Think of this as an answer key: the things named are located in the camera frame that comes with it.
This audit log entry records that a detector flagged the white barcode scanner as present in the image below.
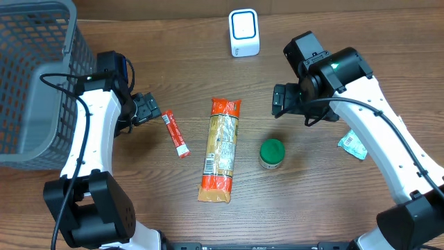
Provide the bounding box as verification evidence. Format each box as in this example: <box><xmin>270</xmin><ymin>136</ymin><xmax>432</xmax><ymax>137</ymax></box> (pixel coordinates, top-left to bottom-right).
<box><xmin>228</xmin><ymin>8</ymin><xmax>260</xmax><ymax>58</ymax></box>

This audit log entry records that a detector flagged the orange long noodle package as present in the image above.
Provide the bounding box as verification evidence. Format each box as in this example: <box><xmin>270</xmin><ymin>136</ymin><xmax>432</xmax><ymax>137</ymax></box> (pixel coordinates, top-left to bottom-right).
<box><xmin>198</xmin><ymin>98</ymin><xmax>241</xmax><ymax>203</ymax></box>

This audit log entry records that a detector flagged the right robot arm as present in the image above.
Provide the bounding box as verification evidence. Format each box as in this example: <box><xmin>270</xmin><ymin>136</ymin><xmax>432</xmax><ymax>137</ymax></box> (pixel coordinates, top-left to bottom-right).
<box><xmin>272</xmin><ymin>32</ymin><xmax>443</xmax><ymax>249</ymax></box>

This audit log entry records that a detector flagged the grey plastic mesh basket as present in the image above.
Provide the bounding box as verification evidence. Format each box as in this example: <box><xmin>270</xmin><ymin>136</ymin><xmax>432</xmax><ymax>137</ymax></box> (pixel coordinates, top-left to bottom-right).
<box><xmin>1</xmin><ymin>0</ymin><xmax>96</xmax><ymax>170</ymax></box>

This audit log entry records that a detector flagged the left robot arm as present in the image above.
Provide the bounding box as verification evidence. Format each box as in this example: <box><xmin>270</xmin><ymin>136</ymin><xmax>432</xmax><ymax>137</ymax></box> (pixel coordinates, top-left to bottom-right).
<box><xmin>43</xmin><ymin>51</ymin><xmax>172</xmax><ymax>250</ymax></box>

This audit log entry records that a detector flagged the red snack stick packet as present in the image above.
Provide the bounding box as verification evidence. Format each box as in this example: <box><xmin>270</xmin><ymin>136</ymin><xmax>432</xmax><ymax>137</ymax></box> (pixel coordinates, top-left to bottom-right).
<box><xmin>162</xmin><ymin>110</ymin><xmax>191</xmax><ymax>158</ymax></box>

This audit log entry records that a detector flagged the green lid white jar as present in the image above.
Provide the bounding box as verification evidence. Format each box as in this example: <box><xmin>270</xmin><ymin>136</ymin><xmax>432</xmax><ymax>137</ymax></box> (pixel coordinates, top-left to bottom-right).
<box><xmin>259</xmin><ymin>139</ymin><xmax>286</xmax><ymax>169</ymax></box>

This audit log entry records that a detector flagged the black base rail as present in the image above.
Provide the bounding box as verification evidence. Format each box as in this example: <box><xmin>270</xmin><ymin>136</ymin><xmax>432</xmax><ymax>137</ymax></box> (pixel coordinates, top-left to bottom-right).
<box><xmin>169</xmin><ymin>242</ymin><xmax>349</xmax><ymax>250</ymax></box>

